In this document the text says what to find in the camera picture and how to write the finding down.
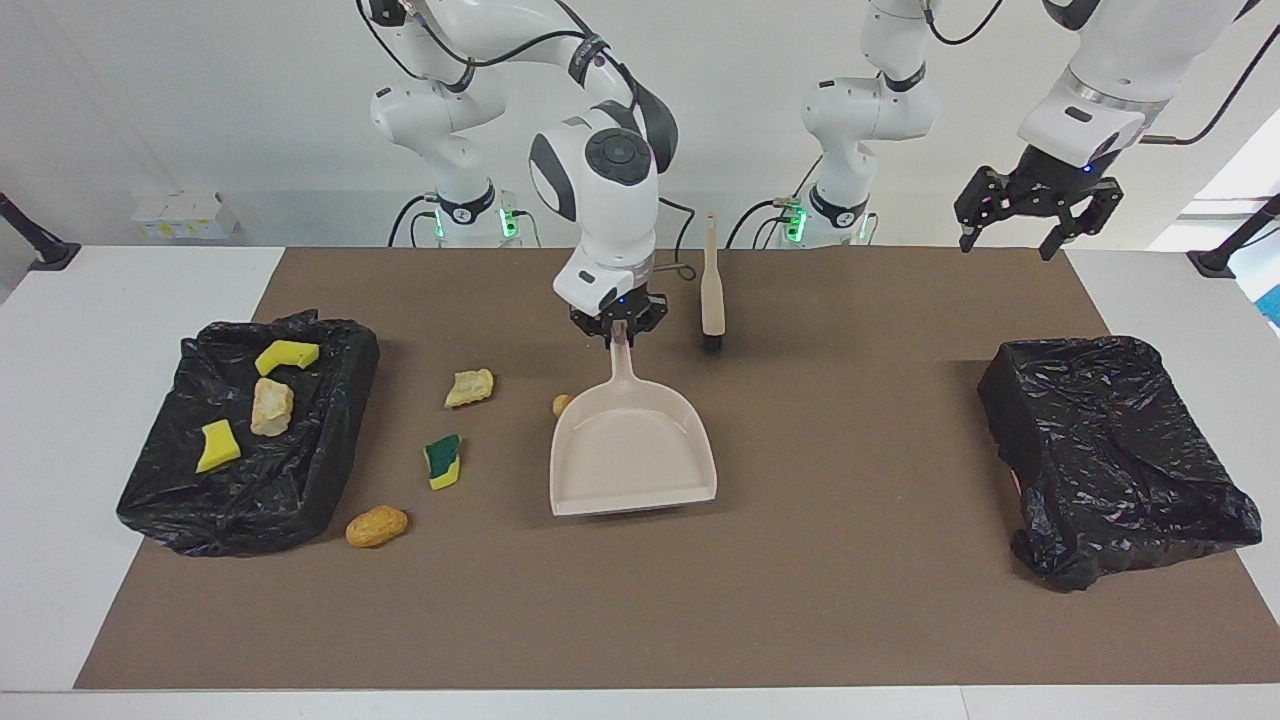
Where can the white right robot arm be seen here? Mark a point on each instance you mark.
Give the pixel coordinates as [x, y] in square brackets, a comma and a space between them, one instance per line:
[600, 170]

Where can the orange striped croissant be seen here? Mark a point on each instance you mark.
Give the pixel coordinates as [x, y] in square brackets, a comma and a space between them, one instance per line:
[272, 408]

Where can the green and yellow sponge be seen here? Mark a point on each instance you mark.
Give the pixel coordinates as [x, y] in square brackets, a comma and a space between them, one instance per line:
[287, 355]
[443, 462]

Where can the blue object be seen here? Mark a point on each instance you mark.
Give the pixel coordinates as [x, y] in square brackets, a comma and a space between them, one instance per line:
[1272, 305]

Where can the black clamp stand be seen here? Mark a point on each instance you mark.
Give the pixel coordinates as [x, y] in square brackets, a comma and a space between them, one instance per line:
[1225, 255]
[45, 252]

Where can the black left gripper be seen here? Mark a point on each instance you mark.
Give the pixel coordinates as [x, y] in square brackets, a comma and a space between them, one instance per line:
[1055, 185]

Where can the peanut shaped bread roll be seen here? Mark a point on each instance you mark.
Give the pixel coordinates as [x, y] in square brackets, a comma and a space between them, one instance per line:
[377, 526]

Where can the black bag lined bin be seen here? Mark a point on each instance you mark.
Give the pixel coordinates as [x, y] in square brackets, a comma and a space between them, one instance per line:
[290, 480]
[1110, 460]

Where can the beige hand brush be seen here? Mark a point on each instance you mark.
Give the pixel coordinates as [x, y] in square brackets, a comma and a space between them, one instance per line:
[712, 295]

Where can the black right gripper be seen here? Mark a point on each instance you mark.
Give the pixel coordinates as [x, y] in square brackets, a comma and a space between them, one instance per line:
[620, 312]

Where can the pale bread chunk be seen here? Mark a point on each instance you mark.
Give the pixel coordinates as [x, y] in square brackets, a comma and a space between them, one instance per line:
[469, 388]

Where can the beige plastic dustpan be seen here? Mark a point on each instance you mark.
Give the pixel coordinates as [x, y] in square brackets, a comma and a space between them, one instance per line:
[630, 450]

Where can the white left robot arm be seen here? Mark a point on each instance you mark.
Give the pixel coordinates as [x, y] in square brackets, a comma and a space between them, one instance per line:
[1100, 60]

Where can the brown table mat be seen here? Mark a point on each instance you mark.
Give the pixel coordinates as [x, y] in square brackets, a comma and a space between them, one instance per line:
[700, 620]

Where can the white power strip box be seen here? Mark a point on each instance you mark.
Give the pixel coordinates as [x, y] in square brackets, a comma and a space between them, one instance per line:
[180, 215]

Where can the plain yellow sponge piece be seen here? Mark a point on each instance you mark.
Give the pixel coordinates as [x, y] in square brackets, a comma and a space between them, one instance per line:
[218, 447]

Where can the small striped croissant piece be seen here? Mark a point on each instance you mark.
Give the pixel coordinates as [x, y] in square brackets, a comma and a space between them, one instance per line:
[561, 405]

